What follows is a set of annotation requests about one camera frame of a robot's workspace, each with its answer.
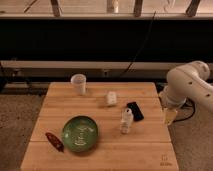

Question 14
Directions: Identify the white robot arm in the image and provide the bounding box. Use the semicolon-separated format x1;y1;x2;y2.
159;61;213;125

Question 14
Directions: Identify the small white plastic bottle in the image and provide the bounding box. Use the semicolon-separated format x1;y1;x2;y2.
120;108;133;134

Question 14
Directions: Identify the black smartphone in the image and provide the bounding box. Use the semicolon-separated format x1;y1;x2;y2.
127;102;144;121

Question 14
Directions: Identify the small white box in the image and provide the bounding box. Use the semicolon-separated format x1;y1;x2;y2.
106;91;117;106

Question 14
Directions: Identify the green ceramic plate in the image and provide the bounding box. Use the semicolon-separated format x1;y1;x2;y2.
61;116;99;153

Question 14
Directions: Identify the dark red spoon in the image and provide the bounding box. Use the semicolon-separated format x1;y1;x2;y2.
46;132;64;152

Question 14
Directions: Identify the black cable bundle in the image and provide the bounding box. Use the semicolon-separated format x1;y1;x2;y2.
173;99;196;123

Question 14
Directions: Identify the black hanging cable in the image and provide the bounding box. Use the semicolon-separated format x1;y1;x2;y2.
118;10;157;78

